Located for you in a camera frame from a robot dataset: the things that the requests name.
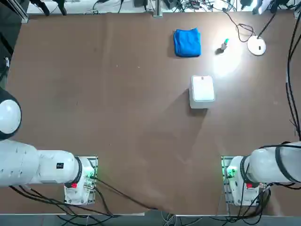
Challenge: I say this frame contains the white desk lamp black neck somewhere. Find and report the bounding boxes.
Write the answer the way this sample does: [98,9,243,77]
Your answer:
[246,0,283,57]

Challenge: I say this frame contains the white box with lid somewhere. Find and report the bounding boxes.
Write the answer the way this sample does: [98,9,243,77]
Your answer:
[189,74,216,110]

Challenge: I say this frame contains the blue folded cloth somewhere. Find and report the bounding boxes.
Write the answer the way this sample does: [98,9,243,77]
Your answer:
[173,27,202,58]

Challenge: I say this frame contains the black tripod legs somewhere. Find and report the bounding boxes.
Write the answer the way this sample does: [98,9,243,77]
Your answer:
[30,0,68,16]

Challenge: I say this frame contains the black left arm base cables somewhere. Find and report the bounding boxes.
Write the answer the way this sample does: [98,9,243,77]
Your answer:
[9,178,158,218]

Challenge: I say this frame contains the black arm base cables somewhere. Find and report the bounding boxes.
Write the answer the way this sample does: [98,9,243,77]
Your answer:
[225,183,272,223]
[9,178,158,218]

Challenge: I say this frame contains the aluminium frame post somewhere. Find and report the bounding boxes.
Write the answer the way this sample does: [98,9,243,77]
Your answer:
[152,0,163,18]

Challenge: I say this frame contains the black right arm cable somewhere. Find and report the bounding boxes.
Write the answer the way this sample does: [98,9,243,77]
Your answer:
[285,9,301,139]

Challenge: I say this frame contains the black right arm base cables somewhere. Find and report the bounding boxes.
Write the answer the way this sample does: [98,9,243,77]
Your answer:
[225,183,272,223]

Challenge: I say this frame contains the aluminium frame profile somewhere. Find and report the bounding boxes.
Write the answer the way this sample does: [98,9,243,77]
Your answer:
[4,0,29,24]

